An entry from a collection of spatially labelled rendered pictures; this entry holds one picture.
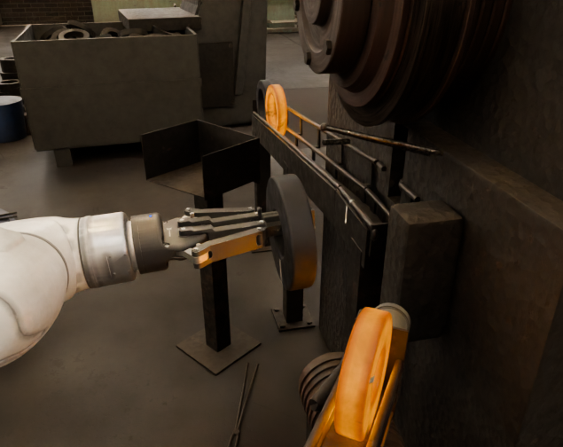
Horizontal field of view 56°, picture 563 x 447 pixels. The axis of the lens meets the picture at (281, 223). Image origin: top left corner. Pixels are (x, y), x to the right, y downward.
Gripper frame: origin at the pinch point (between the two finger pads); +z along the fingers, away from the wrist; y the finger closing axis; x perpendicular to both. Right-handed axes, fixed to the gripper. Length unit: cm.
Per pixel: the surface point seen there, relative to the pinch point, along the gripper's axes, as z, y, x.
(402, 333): 12.2, 11.0, -13.4
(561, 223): 30.8, 13.9, 1.3
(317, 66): 13.1, -28.3, 14.0
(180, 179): -12, -80, -25
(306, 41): 13.4, -36.2, 17.0
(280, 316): 16, -87, -85
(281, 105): 26, -112, -16
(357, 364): 2.3, 20.1, -8.1
